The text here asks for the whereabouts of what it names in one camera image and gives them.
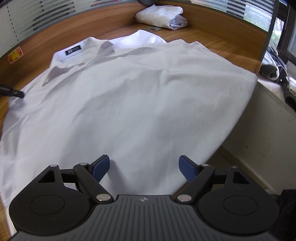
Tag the folded white shirt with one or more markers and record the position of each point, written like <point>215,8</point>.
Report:
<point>159,15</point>

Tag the window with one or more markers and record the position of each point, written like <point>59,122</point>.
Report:
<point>284,27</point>

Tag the grey partition corner bracket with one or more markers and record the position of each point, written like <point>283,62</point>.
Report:
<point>148,1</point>

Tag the red yellow sticker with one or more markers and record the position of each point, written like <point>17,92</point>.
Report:
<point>15,55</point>

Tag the black tripod leg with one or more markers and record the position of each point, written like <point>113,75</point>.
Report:
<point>288,92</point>

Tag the black white bag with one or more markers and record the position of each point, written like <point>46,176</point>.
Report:
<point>270,69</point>

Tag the white dress shirt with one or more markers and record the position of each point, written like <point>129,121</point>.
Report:
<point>138,92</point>

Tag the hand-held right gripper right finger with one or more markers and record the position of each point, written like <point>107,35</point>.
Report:
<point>187,169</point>

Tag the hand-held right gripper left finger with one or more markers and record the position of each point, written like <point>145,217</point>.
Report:
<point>101,168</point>

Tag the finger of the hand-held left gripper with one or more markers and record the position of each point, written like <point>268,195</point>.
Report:
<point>10,90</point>

